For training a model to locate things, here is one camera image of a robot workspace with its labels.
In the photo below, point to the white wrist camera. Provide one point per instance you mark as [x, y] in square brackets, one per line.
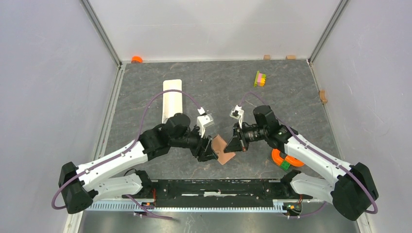
[237, 113]
[203, 121]

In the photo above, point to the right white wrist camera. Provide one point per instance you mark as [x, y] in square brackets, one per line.
[237, 113]

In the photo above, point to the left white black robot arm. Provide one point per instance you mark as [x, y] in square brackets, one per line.
[80, 186]

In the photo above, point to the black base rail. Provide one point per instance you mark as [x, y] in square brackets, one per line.
[216, 193]

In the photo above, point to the brown leather card holder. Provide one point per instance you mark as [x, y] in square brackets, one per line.
[223, 157]

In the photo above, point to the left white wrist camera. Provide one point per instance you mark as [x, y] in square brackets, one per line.
[203, 121]

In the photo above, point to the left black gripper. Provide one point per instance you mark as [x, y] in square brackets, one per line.
[199, 151]

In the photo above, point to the curved wooden piece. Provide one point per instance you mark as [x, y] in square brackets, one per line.
[322, 96]

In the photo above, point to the colourful toy brick stack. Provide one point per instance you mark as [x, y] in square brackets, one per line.
[260, 79]

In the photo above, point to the green toy block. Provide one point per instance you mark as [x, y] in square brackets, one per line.
[284, 165]

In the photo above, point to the flat wooden block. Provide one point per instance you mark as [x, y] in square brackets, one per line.
[290, 57]

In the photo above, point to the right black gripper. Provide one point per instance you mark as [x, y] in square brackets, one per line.
[234, 144]

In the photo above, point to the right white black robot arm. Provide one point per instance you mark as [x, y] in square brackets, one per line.
[349, 188]

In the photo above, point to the white rectangular tray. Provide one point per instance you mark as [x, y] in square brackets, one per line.
[172, 101]

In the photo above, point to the orange round cap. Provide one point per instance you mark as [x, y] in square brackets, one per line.
[136, 59]

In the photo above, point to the orange horseshoe toy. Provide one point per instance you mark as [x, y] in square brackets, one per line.
[277, 159]

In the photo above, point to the blue-white cable duct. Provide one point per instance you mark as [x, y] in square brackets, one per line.
[130, 206]

